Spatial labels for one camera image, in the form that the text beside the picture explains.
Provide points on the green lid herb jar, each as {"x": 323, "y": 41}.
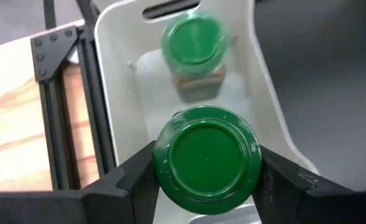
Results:
{"x": 195, "y": 40}
{"x": 206, "y": 158}

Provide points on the black table mat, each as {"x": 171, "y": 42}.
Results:
{"x": 326, "y": 93}

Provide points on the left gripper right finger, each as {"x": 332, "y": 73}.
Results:
{"x": 295, "y": 202}

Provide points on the white plastic bin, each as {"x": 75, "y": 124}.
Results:
{"x": 124, "y": 93}

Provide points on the black aluminium table frame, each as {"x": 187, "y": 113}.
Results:
{"x": 50, "y": 49}

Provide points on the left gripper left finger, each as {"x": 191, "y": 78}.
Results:
{"x": 108, "y": 202}

